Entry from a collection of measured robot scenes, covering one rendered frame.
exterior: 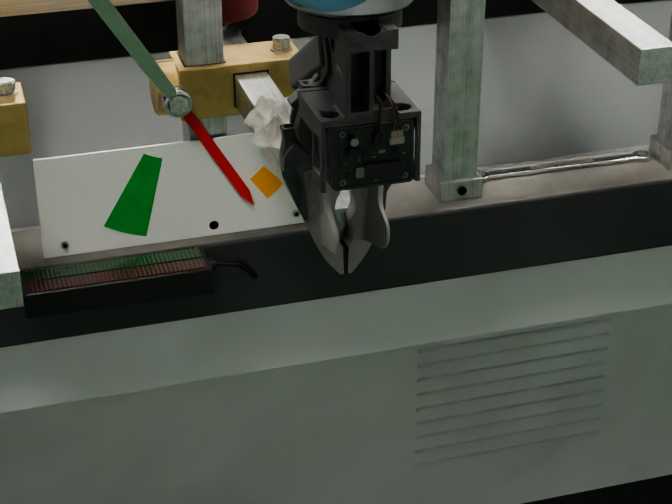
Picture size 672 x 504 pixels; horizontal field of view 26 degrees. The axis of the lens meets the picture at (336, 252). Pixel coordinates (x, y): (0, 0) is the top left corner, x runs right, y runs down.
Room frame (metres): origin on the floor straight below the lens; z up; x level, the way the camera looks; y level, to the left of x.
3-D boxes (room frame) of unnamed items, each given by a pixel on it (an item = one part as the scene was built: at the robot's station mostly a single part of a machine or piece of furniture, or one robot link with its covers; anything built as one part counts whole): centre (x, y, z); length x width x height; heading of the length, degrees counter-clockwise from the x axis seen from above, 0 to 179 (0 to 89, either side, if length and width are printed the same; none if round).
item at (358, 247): (0.93, -0.03, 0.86); 0.06 x 0.03 x 0.09; 16
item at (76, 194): (1.20, 0.14, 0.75); 0.26 x 0.01 x 0.10; 107
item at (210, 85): (1.24, 0.10, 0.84); 0.14 x 0.06 x 0.05; 107
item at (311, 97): (0.93, -0.01, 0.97); 0.09 x 0.08 x 0.12; 16
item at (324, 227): (0.93, 0.00, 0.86); 0.06 x 0.03 x 0.09; 16
